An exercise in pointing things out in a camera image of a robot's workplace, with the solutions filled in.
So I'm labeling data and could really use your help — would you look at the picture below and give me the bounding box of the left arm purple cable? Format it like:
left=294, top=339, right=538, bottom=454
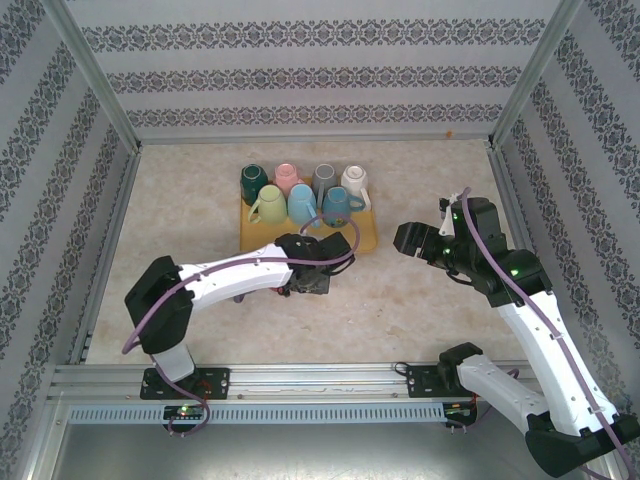
left=122, top=213, right=364, bottom=439

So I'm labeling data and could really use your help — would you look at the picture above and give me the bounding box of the grey mug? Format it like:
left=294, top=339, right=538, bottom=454
left=312, top=163, right=337, bottom=194

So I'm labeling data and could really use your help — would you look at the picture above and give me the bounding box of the dark green mug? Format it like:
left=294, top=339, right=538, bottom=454
left=240, top=163, right=274, bottom=206

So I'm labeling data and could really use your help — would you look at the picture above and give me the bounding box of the blue mug with flower print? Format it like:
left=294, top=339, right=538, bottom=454
left=320, top=186, right=365, bottom=230

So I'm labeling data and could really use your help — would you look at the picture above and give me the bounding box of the aluminium frame post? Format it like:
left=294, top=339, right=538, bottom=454
left=487, top=0, right=586, bottom=149
left=42, top=0, right=144, bottom=151

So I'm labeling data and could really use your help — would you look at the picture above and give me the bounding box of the pink mug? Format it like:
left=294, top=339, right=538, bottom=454
left=272, top=162, right=305, bottom=196

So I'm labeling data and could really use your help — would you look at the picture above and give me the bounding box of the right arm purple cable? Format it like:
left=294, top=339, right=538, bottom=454
left=447, top=187, right=640, bottom=480

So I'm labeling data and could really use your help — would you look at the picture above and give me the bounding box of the white mug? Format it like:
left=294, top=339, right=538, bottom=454
left=340, top=164, right=372, bottom=211

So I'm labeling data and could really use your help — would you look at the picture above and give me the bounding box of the light green mug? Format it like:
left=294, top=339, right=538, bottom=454
left=247, top=183, right=288, bottom=225

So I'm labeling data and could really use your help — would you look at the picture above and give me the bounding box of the yellow plastic tray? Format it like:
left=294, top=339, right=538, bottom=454
left=238, top=172, right=380, bottom=254

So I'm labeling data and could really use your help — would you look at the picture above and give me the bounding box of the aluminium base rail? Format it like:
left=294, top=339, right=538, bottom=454
left=47, top=363, right=586, bottom=401

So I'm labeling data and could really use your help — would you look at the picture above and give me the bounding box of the aluminium back rail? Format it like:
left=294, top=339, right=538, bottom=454
left=137, top=132, right=496, bottom=147

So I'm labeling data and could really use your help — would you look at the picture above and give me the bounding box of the grey metal sheet panel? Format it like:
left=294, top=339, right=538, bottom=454
left=47, top=422, right=609, bottom=480

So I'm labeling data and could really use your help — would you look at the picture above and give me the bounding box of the grey slotted cable duct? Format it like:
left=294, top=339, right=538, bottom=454
left=67, top=403, right=447, bottom=425

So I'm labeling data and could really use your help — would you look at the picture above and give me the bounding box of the right arm white wrist camera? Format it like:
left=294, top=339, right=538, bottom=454
left=438, top=192, right=469, bottom=237

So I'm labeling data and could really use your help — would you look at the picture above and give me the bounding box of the aluminium side rail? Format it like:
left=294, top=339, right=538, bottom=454
left=69, top=144, right=144, bottom=365
left=487, top=144, right=569, bottom=361

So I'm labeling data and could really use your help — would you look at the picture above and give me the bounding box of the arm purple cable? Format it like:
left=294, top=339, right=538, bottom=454
left=447, top=187, right=640, bottom=480
left=122, top=213, right=364, bottom=439

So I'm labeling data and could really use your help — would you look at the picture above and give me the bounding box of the light blue mug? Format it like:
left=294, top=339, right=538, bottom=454
left=286, top=183, right=321, bottom=229

